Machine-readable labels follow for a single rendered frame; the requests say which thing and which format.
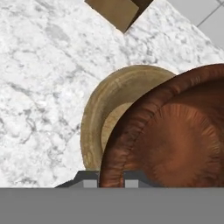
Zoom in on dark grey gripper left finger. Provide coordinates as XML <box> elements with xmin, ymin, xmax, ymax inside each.
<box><xmin>55</xmin><ymin>170</ymin><xmax>101</xmax><ymax>189</ymax></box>

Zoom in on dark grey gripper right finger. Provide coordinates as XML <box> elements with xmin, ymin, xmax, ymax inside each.
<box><xmin>122</xmin><ymin>170</ymin><xmax>161</xmax><ymax>189</ymax></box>

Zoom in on reddish brown bowl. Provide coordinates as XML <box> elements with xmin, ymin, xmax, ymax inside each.
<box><xmin>99</xmin><ymin>63</ymin><xmax>224</xmax><ymax>189</ymax></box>

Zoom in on tan wooden bowl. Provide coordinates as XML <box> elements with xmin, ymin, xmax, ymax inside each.
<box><xmin>80</xmin><ymin>64</ymin><xmax>177</xmax><ymax>172</ymax></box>

